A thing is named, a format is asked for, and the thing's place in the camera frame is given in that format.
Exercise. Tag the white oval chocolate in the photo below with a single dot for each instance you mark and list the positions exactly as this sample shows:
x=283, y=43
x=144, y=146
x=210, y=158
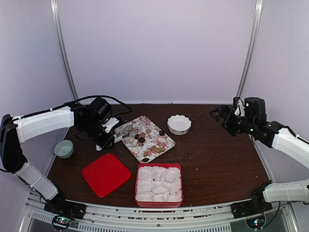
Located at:
x=161, y=140
x=135, y=150

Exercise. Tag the aluminium frame post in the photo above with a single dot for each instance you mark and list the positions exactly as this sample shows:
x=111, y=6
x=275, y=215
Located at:
x=63, y=52
x=257, y=16

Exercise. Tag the right aluminium frame post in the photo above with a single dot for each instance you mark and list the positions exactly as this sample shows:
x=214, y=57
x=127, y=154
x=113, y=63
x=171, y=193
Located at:
x=257, y=16

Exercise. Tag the white oval chocolate lower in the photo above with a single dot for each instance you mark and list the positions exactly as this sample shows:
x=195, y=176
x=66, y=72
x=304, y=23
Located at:
x=135, y=150

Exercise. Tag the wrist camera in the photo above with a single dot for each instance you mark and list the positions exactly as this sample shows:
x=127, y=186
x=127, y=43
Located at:
x=110, y=124
x=238, y=106

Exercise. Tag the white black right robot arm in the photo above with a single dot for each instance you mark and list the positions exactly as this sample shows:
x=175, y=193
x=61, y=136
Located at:
x=249, y=117

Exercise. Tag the white scalloped ceramic dish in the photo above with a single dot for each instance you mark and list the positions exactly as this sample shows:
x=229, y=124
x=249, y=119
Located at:
x=179, y=124

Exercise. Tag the red tin lid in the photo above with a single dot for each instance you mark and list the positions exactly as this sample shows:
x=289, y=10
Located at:
x=105, y=175

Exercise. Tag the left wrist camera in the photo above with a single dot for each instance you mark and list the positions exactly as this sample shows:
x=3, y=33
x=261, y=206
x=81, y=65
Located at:
x=110, y=124

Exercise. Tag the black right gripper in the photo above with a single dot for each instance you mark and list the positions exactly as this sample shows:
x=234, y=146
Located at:
x=229, y=111

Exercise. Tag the white paper cup liners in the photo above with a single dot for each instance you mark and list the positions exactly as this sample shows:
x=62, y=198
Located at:
x=159, y=184

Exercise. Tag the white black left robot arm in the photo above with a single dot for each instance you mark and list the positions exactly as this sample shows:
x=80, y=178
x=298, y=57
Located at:
x=24, y=137

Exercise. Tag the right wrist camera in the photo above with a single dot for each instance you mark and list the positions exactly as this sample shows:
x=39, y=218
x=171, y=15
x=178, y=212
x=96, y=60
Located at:
x=238, y=106

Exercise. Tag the dark heart chocolate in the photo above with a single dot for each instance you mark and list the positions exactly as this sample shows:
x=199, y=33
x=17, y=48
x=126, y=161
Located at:
x=141, y=140

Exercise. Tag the left aluminium frame post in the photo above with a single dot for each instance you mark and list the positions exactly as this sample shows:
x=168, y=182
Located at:
x=63, y=52

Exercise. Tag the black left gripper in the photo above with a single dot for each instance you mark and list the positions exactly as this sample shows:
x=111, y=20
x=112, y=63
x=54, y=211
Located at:
x=104, y=143

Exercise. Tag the front aluminium rail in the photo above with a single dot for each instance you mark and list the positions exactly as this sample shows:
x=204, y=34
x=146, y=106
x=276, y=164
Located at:
x=121, y=214

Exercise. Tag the pale green ceramic bowl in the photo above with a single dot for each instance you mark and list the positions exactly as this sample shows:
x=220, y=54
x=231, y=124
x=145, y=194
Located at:
x=64, y=149

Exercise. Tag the red tin box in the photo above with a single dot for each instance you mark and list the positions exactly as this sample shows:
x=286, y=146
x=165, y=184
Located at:
x=159, y=184

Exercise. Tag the floral rectangular tray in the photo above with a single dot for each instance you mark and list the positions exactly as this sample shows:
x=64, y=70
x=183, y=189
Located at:
x=147, y=149

